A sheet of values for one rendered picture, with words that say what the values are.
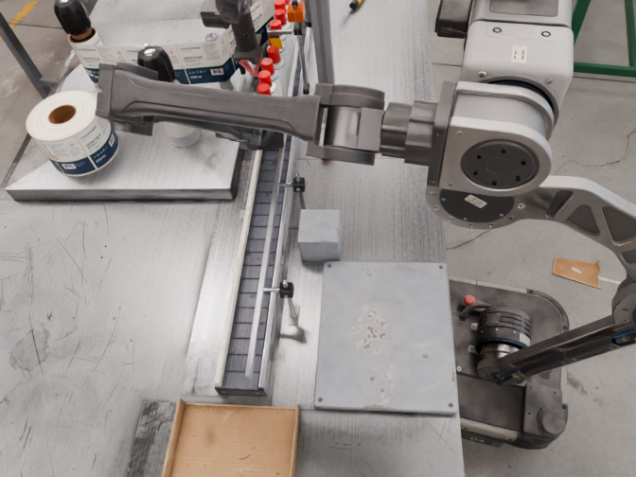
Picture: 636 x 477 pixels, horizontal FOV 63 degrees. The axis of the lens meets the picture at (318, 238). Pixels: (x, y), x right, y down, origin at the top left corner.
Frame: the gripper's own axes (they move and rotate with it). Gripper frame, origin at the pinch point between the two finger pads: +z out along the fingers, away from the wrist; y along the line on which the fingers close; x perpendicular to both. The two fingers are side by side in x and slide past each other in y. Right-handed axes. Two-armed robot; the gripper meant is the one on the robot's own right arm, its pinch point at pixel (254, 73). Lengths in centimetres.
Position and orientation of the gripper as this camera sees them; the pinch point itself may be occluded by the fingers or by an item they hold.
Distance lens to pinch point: 156.3
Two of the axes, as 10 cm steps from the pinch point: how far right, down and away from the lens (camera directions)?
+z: 1.0, 5.7, 8.2
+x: 9.9, 0.1, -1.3
